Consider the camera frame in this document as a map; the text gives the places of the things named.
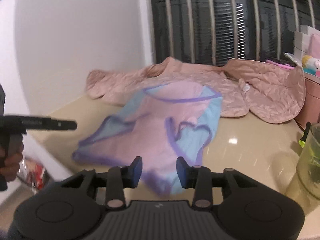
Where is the person's left hand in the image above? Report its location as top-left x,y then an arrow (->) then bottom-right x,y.
0,141 -> 24,182

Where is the window with dark blinds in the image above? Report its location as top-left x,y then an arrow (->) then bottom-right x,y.
149,0 -> 317,67

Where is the black yellow-green tool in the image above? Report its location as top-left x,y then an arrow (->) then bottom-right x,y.
299,122 -> 312,148

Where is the stack of white boxes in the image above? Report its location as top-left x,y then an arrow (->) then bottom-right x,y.
294,25 -> 317,55

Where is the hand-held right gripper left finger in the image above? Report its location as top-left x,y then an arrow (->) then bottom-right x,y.
61,156 -> 143,210

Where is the metal window railing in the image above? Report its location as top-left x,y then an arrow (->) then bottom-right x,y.
149,0 -> 317,67

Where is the pink notebook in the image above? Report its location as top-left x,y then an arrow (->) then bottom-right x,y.
265,58 -> 295,70

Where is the green translucent cup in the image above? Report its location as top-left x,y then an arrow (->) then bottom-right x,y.
296,122 -> 320,200

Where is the plush toy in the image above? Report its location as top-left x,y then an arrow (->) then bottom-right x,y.
301,54 -> 320,77

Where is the pink and blue shirt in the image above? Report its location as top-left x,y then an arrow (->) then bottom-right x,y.
71,84 -> 223,197

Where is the pink cushion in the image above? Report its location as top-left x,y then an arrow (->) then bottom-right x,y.
307,34 -> 320,55

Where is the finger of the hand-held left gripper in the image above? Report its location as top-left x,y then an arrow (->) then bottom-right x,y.
21,116 -> 78,132

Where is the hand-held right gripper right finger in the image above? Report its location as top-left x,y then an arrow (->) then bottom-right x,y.
176,156 -> 258,210

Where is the red snack packet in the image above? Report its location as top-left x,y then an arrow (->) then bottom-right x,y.
16,156 -> 47,189

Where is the pink storage box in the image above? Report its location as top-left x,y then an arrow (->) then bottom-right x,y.
294,74 -> 320,130

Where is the pink quilted jacket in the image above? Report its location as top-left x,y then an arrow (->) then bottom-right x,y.
85,56 -> 307,125

